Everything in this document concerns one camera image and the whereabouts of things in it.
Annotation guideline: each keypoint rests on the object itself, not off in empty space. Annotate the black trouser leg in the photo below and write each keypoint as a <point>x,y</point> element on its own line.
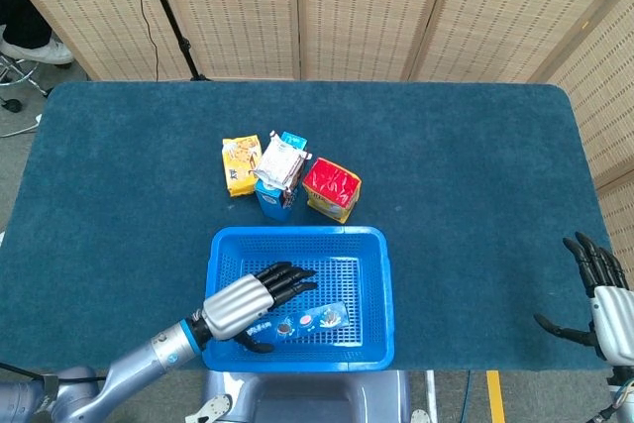
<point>20,17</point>

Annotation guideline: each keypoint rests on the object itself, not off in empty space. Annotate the yellow floor tape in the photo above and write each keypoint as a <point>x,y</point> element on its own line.
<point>495,398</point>

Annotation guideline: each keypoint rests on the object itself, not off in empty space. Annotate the yellow Lipo bag red top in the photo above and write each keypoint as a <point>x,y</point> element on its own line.
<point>329,182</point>

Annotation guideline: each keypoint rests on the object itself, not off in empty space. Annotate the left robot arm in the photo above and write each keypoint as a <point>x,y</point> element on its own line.
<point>138,363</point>

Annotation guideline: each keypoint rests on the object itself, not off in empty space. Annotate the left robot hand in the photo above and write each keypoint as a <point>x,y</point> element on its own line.
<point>235,306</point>

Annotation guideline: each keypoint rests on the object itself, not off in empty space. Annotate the grey-blue robot torso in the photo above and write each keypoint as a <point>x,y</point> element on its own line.
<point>307,398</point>

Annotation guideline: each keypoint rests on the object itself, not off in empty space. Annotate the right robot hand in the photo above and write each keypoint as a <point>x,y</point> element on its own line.
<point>614,324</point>

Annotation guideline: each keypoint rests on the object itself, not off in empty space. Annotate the white and red cookie packet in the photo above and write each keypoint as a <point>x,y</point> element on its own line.
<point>277,165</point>

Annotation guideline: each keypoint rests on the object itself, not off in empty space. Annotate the blue chocolate chip cookie box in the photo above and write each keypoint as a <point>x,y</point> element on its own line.
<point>271,202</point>

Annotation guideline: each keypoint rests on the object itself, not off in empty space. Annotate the black tripod stand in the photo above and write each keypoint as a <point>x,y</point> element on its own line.
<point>171,17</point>

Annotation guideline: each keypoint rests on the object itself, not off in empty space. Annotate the long dark blue Oreo box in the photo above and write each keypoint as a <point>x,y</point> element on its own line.
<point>317,321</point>

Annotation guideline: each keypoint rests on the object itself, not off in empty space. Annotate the chrome stool base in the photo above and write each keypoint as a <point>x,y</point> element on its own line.
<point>20,77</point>

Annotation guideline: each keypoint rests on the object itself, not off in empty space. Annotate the white shoe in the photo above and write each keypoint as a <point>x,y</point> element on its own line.
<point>39,52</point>

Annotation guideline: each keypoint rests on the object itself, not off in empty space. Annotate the dark blue table carpet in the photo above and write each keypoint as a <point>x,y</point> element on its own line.
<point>446,170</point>

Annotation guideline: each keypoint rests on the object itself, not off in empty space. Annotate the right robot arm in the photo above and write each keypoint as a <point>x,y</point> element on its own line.
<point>621,398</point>

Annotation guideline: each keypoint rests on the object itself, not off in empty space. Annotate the blue plastic mesh basket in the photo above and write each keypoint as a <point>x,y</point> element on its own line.
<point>307,361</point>

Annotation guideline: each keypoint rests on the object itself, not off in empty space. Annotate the yellow cracker packet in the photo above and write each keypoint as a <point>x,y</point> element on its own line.
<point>240,170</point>

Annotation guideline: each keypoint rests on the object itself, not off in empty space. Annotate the bamboo folding screen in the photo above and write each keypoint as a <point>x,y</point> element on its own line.
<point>347,12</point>

